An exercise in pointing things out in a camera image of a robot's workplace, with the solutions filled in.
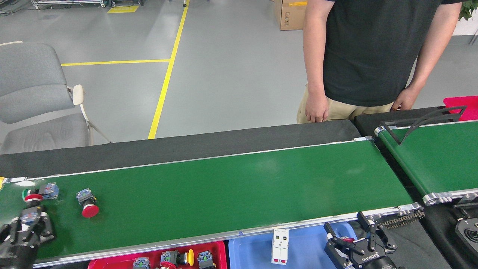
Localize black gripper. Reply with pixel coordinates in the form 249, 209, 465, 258
0, 212, 56, 269
323, 211, 399, 269

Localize green push button switch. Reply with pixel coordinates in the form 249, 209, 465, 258
22, 182, 60, 202

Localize yellow mushroom button switch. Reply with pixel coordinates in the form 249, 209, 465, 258
160, 249, 195, 266

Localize red plastic tray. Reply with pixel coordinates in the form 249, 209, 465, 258
88, 241, 227, 269

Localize blue plastic tray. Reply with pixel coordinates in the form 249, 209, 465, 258
228, 221, 364, 269

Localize short green conveyor belt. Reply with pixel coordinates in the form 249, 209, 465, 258
374, 119, 478, 206

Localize long green conveyor belt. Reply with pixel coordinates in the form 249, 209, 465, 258
0, 136, 425, 268

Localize person's right hand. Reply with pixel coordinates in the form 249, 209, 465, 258
304, 93, 330, 124

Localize person's left hand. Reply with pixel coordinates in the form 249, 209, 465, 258
390, 87, 420, 112

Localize black round controller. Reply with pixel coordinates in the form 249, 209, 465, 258
454, 218, 478, 258

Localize grey office chair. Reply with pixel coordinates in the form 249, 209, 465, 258
0, 40, 111, 154

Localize red plastic bin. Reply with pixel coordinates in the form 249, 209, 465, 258
443, 96, 478, 121

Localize person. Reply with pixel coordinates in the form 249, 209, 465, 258
297, 0, 463, 124

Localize background equipment rack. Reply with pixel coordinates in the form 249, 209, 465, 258
30, 0, 144, 9

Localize cardboard box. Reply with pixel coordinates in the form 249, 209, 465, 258
274, 0, 307, 31

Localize green potted plant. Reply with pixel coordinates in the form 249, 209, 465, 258
459, 0, 478, 21

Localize conveyor drive chain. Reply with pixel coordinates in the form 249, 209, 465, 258
377, 211, 425, 230

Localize black guide bracket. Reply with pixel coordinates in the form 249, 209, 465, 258
380, 106, 468, 145

